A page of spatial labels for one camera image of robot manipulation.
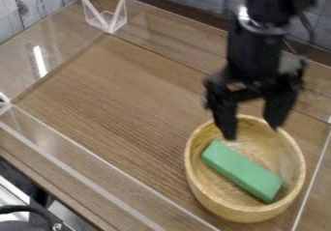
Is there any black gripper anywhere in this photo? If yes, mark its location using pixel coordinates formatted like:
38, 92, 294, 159
203, 21, 306, 140

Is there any green rectangular block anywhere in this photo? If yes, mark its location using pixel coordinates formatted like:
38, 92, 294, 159
201, 140, 282, 204

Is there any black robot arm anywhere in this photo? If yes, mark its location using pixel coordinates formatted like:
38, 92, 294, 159
203, 0, 314, 140

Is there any round wooden bowl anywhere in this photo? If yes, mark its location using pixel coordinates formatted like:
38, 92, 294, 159
184, 115, 306, 223

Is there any clear acrylic corner bracket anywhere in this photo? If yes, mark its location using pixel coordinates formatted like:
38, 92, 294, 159
81, 0, 127, 34

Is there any black metal bracket with screw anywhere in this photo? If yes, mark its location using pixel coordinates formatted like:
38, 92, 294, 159
28, 198, 72, 231

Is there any black cable bottom left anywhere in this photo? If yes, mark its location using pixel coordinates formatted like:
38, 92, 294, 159
0, 204, 44, 223

